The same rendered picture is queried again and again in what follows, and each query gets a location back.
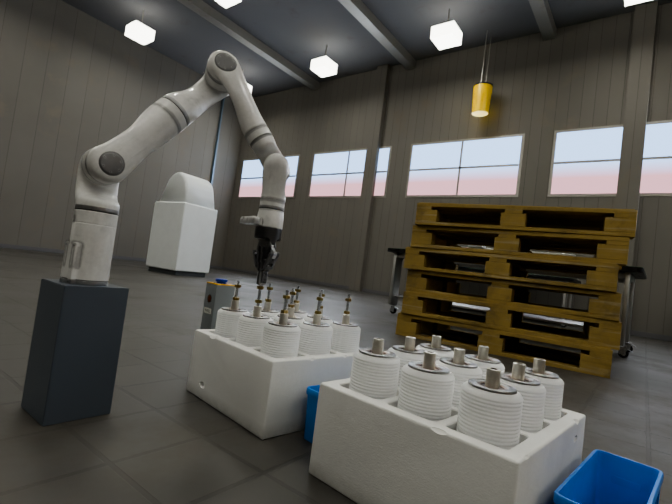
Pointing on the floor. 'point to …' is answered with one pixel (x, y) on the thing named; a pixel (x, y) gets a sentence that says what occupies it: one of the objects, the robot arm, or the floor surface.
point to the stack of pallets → (518, 278)
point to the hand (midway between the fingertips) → (261, 278)
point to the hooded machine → (183, 228)
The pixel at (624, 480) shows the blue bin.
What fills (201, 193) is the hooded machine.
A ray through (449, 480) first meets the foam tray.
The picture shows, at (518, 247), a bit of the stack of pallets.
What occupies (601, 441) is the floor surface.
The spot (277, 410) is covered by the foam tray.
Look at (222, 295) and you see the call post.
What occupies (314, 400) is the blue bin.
